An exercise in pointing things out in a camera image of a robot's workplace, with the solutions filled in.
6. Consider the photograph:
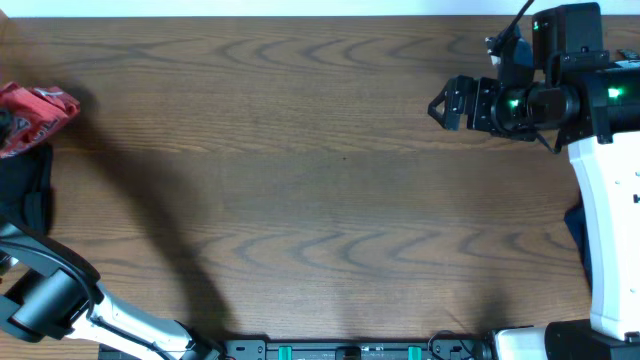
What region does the red printed t-shirt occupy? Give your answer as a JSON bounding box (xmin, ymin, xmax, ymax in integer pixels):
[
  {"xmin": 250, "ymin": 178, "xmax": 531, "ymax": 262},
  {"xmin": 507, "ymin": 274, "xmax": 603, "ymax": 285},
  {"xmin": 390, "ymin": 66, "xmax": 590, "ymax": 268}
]
[{"xmin": 1, "ymin": 82, "xmax": 81, "ymax": 158}]

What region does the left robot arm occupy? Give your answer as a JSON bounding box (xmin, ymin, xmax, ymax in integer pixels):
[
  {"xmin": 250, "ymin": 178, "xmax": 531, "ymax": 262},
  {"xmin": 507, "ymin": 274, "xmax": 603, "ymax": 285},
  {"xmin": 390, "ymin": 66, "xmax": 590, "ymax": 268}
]
[{"xmin": 1, "ymin": 216, "xmax": 226, "ymax": 360}]

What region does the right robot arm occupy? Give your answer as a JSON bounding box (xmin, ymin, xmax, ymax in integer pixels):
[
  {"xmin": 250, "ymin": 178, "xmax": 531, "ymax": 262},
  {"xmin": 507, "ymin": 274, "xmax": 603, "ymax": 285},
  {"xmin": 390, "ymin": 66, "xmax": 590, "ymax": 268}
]
[{"xmin": 427, "ymin": 61, "xmax": 639, "ymax": 359}]

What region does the navy blue t-shirt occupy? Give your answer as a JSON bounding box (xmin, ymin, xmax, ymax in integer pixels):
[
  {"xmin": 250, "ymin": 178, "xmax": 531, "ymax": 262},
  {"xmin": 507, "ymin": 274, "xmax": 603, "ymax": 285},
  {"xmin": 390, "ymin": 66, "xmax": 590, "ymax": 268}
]
[{"xmin": 564, "ymin": 200, "xmax": 592, "ymax": 287}]

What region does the black folded garment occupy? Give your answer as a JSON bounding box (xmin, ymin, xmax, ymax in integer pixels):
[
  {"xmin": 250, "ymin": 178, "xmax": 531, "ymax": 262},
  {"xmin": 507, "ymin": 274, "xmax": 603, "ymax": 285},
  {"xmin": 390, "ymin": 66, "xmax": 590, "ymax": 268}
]
[{"xmin": 1, "ymin": 144, "xmax": 53, "ymax": 235}]

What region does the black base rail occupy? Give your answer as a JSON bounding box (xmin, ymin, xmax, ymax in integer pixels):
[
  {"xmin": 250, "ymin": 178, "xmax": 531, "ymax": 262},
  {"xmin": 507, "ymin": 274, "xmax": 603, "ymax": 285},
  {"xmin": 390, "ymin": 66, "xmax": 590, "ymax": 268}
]
[{"xmin": 98, "ymin": 338, "xmax": 494, "ymax": 360}]

